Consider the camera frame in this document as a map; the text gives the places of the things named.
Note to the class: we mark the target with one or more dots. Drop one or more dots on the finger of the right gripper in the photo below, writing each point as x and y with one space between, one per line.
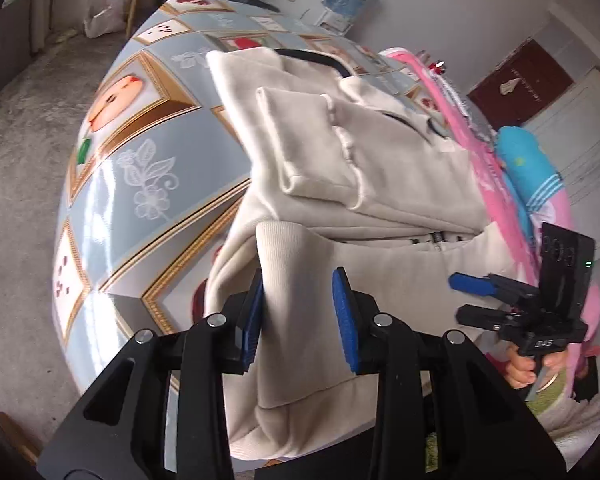
486 319
506 290

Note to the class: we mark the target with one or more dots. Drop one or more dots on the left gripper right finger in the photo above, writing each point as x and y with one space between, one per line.
443 411

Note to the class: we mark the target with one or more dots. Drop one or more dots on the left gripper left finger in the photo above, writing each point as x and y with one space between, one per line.
157 409

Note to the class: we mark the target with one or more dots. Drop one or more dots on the cream zip-up jacket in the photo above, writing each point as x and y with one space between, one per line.
343 175

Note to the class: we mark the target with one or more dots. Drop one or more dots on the right hand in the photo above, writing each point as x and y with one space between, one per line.
519 370

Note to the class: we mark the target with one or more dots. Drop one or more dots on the blue pillow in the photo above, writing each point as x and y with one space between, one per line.
536 186

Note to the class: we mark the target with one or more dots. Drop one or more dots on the grey sequin pillow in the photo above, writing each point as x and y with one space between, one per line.
474 118

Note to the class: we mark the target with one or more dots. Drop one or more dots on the dark red door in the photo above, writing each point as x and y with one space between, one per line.
526 83

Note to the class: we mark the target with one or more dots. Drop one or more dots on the red bottle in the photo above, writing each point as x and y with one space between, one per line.
438 67

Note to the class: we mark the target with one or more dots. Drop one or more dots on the fruit pattern table cover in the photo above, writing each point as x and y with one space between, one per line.
155 184

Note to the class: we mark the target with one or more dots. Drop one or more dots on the white water dispenser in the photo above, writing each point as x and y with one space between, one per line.
334 23

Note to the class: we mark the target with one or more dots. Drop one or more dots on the dark grey cabinet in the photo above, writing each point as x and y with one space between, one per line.
15 42

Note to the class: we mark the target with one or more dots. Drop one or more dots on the clear plastic bag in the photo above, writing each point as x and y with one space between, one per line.
105 17

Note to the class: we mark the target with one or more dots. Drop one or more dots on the black camera box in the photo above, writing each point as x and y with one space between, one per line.
566 269

